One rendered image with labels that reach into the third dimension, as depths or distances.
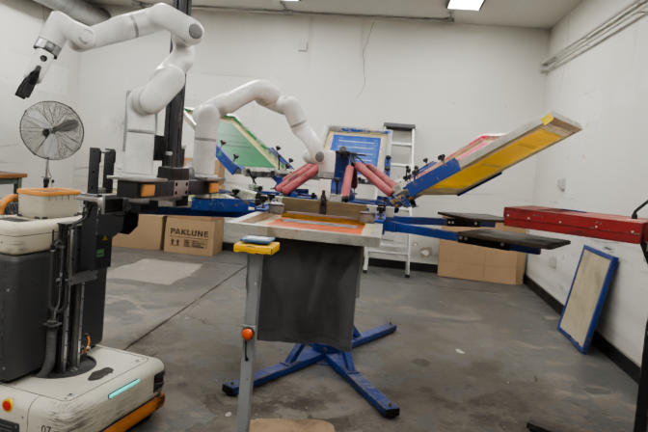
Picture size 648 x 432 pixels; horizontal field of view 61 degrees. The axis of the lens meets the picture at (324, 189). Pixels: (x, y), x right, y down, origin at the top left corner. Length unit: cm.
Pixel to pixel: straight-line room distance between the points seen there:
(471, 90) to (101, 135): 469
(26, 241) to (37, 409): 62
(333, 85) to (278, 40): 89
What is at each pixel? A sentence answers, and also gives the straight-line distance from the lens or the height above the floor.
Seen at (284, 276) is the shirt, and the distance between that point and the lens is 215.
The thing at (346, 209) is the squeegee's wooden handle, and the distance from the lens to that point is 258.
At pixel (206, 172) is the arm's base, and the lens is 237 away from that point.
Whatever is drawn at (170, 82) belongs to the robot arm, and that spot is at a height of 147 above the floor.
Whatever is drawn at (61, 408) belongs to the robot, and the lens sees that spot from 235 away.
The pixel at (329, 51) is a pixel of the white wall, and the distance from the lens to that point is 689.
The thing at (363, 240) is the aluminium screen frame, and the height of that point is 97.
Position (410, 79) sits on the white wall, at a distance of 679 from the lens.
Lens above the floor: 125
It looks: 3 degrees down
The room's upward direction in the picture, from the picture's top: 5 degrees clockwise
